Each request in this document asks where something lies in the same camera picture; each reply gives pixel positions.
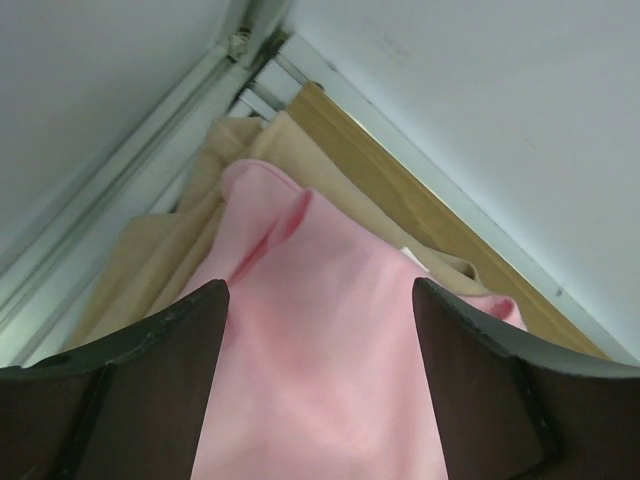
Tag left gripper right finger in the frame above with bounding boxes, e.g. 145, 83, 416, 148
412, 278, 639, 479

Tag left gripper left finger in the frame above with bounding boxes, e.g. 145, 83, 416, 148
1, 280, 229, 479

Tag pink t shirt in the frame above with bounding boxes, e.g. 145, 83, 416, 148
189, 159, 529, 480

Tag folded beige t shirt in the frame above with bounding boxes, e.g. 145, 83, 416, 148
63, 113, 489, 350

